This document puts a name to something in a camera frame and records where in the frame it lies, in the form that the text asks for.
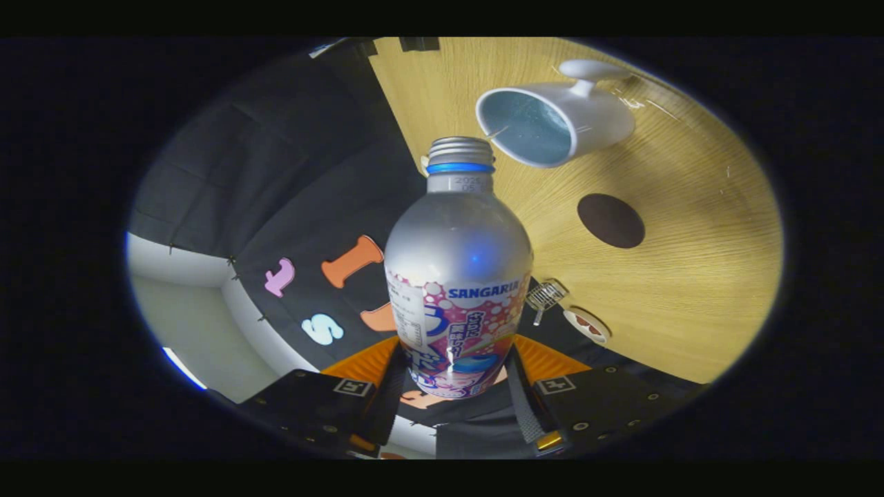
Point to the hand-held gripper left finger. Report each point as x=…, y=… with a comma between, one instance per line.
x=387, y=407

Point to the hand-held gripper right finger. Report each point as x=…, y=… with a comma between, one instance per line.
x=526, y=407

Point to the silver bottle with colourful label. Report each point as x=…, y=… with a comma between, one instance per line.
x=456, y=248

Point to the brown round coaster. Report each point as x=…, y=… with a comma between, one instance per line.
x=611, y=221

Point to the white cup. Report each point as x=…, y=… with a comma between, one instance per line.
x=601, y=117

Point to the white plate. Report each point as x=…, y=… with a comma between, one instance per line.
x=599, y=336

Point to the red-brown food slices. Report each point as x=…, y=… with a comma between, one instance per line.
x=587, y=323

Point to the wooden table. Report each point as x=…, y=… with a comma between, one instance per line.
x=690, y=290

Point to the ceiling light strip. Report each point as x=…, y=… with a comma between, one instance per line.
x=183, y=368

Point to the black backdrop cloth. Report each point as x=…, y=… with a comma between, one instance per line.
x=276, y=152

